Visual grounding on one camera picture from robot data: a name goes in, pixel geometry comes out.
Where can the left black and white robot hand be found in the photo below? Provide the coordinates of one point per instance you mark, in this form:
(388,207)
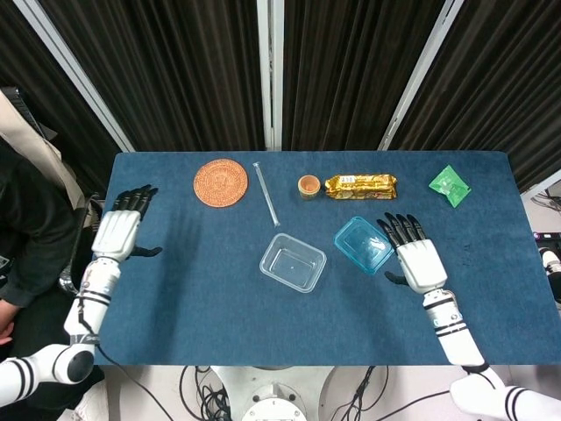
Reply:
(116,232)

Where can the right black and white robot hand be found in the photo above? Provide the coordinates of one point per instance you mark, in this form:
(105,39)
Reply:
(421,267)

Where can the translucent blue plastic container lid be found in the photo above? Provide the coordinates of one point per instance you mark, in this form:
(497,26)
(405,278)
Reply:
(361,245)

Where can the clear plastic container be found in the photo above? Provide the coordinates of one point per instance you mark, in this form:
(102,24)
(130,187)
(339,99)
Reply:
(293,263)

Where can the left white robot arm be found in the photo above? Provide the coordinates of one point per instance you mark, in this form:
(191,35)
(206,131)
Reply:
(87,307)

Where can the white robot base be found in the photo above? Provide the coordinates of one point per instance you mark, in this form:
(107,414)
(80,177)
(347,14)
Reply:
(274,390)

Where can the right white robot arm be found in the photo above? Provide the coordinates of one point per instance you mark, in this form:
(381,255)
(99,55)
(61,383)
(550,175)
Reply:
(456,337)

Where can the black office chair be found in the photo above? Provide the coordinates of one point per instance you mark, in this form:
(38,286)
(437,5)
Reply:
(81,237)

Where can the person in black clothes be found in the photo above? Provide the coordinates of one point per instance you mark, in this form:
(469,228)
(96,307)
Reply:
(30,228)

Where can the green snack packet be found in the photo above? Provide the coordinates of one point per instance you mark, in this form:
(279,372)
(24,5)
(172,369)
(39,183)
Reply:
(449,186)

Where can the gold biscuit packet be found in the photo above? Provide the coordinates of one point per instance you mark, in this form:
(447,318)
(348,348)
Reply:
(361,187)

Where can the beige jacket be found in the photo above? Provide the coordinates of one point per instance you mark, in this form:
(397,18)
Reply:
(39,144)

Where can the round woven rattan coaster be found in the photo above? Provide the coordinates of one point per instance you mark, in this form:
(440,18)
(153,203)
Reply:
(221,182)

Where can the blue fabric table cloth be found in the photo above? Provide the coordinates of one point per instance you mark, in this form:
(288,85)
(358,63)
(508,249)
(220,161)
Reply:
(210,316)

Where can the small colourful painted cup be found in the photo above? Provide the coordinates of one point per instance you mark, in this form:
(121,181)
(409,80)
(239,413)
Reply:
(309,187)

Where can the black pleated curtain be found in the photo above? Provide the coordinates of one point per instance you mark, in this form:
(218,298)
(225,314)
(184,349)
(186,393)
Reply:
(350,74)
(48,101)
(504,87)
(175,74)

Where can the clear glass tube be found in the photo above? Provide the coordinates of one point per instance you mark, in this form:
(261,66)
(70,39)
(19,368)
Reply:
(266,193)

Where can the white frame post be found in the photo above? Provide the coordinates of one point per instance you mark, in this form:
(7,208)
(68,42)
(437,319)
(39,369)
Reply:
(74,74)
(270,74)
(425,74)
(541,183)

